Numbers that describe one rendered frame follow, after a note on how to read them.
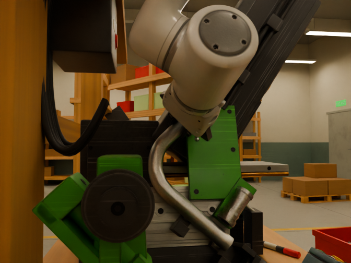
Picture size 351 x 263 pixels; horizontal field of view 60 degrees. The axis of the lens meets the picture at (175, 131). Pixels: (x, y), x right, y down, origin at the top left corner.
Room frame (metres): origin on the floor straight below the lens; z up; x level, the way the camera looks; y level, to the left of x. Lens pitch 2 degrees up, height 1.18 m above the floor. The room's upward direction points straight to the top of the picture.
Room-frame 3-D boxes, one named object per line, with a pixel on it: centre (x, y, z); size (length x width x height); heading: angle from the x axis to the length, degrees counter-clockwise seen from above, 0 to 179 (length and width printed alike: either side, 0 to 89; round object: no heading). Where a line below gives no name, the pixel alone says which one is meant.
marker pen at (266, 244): (0.82, -0.27, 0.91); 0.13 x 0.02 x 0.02; 35
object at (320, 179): (6.67, -3.06, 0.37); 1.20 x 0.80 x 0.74; 104
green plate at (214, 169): (0.70, -0.08, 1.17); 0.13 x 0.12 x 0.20; 8
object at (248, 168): (0.85, -0.09, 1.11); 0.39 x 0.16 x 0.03; 98
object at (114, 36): (0.62, 0.19, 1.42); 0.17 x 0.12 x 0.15; 8
